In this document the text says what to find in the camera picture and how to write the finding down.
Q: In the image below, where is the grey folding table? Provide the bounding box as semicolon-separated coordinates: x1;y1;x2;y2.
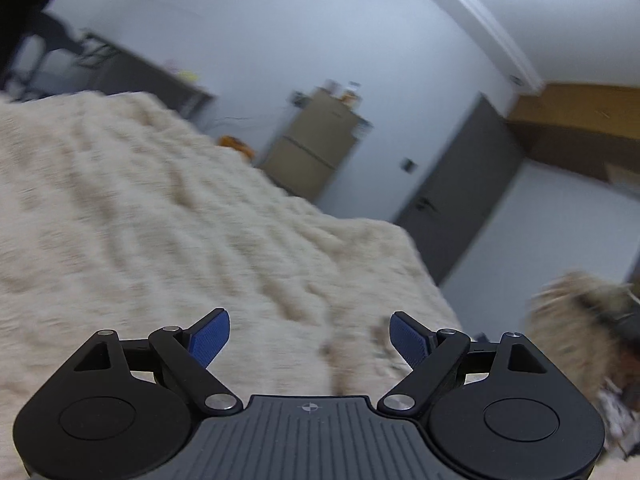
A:
75;30;218;121

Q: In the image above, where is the orange box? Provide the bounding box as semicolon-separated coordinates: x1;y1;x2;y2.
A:
217;135;255;158

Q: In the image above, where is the beige refrigerator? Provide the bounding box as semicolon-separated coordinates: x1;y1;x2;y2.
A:
261;87;373;203

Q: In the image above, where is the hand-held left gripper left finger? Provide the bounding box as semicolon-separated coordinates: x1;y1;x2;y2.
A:
47;309;243;417

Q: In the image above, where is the grey door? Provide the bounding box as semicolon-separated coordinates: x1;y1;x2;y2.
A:
392;92;526;286

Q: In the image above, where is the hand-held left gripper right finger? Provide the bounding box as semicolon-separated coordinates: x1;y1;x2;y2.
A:
377;311;571;417

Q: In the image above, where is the cream fluffy blanket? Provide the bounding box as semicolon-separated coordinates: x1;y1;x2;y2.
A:
0;91;463;480

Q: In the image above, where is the dark grey chair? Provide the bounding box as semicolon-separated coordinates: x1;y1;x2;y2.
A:
10;10;86;103

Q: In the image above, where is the dog print cream garment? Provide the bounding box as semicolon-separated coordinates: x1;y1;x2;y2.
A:
530;271;640;461

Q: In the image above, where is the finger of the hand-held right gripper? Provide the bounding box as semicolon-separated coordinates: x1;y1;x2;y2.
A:
575;287;623;323

